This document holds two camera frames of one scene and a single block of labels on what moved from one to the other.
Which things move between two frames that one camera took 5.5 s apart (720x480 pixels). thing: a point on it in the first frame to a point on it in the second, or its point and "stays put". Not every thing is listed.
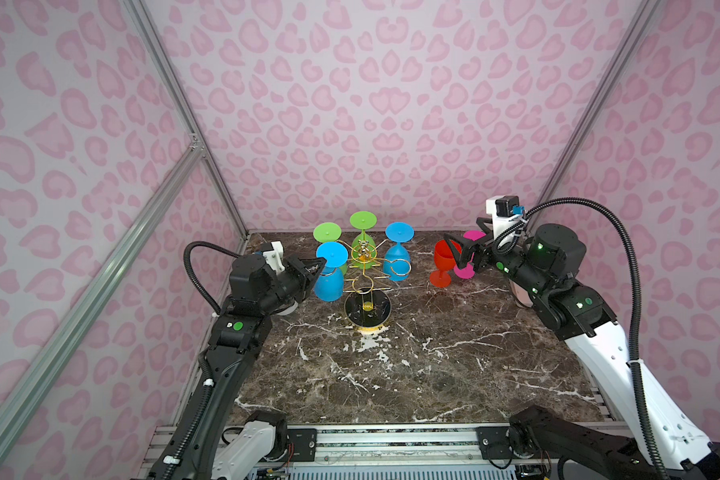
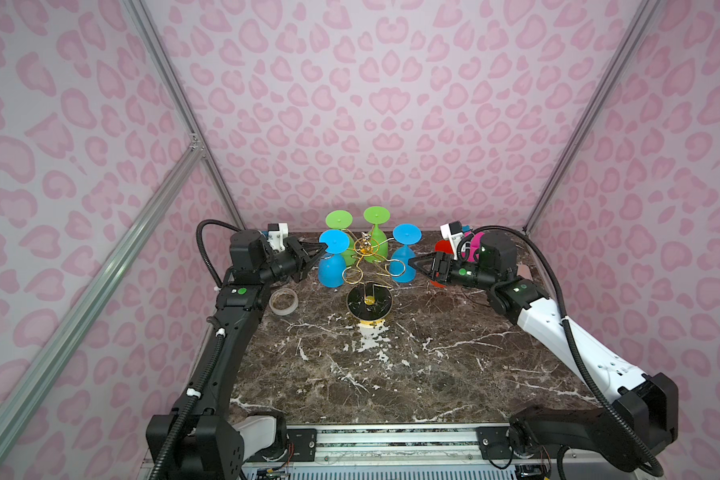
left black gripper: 297,268 to 297,251
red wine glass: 444,261 stays put
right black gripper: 486,249 to 444,263
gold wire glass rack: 367,304 stays put
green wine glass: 326,232 to 341,220
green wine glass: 364,251 to 377,215
